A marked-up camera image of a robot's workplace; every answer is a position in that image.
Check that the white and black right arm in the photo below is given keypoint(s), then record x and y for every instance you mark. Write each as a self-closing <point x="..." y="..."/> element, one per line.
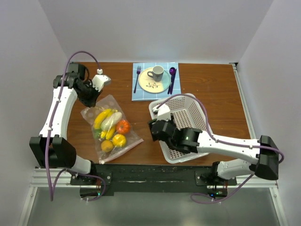
<point x="259" y="157"/>

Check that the pale white-green fake vegetable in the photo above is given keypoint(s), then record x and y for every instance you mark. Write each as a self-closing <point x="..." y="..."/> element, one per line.
<point x="111" y="121"/>

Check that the yellow fake banana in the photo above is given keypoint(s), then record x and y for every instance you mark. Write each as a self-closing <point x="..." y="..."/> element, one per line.
<point x="100" y="118"/>

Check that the purple plastic fork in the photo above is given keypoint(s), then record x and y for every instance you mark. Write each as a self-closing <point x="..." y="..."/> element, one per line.
<point x="138" y="71"/>

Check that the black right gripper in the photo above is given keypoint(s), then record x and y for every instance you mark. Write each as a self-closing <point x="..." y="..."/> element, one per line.
<point x="172" y="122"/>

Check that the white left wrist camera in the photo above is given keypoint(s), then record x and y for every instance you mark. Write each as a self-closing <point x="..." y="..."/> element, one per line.
<point x="100" y="80"/>

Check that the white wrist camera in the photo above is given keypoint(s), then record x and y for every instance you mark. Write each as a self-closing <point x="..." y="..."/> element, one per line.
<point x="100" y="80"/>
<point x="161" y="112"/>

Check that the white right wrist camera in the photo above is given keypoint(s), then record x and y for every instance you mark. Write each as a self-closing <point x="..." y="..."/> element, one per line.
<point x="161" y="112"/>

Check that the cream and teal plate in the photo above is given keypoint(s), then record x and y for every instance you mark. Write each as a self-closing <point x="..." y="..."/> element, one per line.
<point x="148" y="84"/>

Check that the orange fake orange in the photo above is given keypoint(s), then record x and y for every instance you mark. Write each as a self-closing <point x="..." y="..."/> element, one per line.
<point x="107" y="146"/>

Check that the aluminium frame rail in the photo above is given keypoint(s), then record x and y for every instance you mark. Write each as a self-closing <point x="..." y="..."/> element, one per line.
<point x="39" y="179"/>

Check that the purple plastic knife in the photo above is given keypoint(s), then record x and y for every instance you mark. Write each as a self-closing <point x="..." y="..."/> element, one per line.
<point x="170" y="87"/>

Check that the white perforated plastic basket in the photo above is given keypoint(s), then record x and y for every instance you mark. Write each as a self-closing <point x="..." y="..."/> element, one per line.
<point x="187" y="114"/>

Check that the yellow felt fake food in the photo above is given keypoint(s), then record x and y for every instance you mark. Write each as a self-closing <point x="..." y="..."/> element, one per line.
<point x="119" y="140"/>

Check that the small yellow banana bunch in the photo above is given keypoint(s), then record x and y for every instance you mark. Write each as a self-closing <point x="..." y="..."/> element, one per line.
<point x="108" y="134"/>

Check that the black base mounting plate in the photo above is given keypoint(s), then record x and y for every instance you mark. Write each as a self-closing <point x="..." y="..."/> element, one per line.
<point x="156" y="178"/>

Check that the purple plastic spoon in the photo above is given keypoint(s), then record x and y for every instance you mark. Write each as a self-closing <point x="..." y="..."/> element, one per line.
<point x="172" y="71"/>

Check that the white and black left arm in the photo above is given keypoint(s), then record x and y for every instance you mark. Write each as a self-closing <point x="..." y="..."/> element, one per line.
<point x="51" y="147"/>

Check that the orange felt fake food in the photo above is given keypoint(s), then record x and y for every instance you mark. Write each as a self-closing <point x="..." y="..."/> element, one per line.
<point x="123" y="127"/>

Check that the clear zip top bag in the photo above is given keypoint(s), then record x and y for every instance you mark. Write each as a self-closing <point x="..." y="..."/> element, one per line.
<point x="90" y="113"/>

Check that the grey ceramic mug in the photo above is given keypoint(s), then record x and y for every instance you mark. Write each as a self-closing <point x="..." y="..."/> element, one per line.
<point x="157" y="73"/>

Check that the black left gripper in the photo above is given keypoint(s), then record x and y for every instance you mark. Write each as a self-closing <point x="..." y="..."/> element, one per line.
<point x="91" y="102"/>

